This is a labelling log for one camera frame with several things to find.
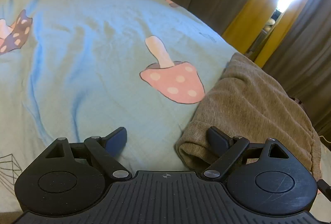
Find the light blue mushroom bedsheet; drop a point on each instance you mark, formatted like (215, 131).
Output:
(78, 68)

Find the grey sweatpants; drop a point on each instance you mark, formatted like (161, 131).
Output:
(248, 102)

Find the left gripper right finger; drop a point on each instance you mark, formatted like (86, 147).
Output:
(263, 177)

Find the yellow curtain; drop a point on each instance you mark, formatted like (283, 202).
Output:
(244, 29)

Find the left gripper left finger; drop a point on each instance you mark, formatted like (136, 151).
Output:
(68, 178)

